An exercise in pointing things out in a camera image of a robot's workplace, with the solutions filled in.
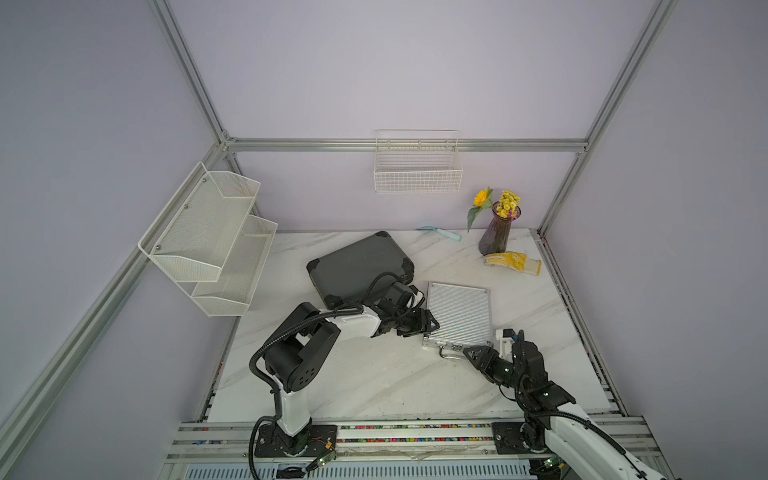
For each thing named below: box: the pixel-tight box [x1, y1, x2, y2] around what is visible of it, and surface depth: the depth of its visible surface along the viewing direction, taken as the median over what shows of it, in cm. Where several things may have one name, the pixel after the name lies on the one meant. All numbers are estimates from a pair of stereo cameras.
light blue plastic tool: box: [416, 226, 463, 242], surface depth 124 cm
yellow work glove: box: [484, 251, 542, 276], surface depth 110 cm
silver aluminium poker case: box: [422, 282, 492, 351], surface depth 92 cm
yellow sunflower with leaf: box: [467, 186, 494, 233], surface depth 98 cm
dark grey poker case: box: [306, 231, 415, 309], surface depth 101 cm
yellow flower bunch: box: [496, 190, 522, 221], surface depth 98 cm
